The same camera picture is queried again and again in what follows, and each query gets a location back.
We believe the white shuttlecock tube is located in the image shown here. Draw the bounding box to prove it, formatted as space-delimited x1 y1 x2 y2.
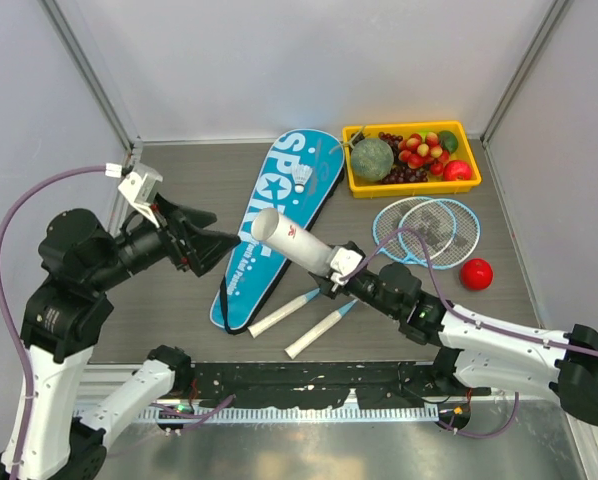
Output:
251 208 332 276

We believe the yellow plastic tray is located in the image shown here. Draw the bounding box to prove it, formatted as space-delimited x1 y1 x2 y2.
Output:
342 121 482 198

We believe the blue racket bag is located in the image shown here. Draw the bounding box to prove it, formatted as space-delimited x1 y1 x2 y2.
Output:
210 129 345 335

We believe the red apple in tray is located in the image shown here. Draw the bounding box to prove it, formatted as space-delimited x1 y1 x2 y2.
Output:
443 160 473 181

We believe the green lime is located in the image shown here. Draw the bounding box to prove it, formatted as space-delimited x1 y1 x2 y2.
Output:
438 130 459 154

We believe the blue badminton racket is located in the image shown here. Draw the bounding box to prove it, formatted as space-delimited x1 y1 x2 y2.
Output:
372 198 481 270
247 196 455 339

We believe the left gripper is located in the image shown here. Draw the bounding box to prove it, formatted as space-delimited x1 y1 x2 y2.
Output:
91 188 243 287

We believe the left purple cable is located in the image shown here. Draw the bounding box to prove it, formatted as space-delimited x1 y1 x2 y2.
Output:
0 164 125 476

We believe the red apple on table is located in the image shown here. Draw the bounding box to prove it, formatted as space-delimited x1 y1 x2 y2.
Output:
460 258 494 291

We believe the left blue badminton racket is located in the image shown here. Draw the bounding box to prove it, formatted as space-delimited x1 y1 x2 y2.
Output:
247 196 455 339

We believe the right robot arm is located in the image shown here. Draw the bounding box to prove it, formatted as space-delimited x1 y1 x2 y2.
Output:
307 245 598 427

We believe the red cherry cluster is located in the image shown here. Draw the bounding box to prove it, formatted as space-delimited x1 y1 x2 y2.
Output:
418 131 452 177

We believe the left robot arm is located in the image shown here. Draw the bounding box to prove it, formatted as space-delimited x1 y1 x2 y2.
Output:
0 197 240 479

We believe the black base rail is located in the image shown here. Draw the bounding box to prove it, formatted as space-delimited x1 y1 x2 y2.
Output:
168 361 470 411

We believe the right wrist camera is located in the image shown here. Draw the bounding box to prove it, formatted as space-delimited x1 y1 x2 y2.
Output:
326 246 363 286

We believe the right blue badminton racket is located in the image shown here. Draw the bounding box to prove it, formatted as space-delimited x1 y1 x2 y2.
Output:
372 198 481 270

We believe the dark grape bunch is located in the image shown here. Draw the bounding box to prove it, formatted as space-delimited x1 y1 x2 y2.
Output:
378 132 429 184

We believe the shuttlecock on racket bag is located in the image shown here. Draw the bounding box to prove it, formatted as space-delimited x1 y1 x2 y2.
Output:
291 163 313 194

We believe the green melon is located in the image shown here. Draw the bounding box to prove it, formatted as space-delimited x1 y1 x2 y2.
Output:
350 138 394 182

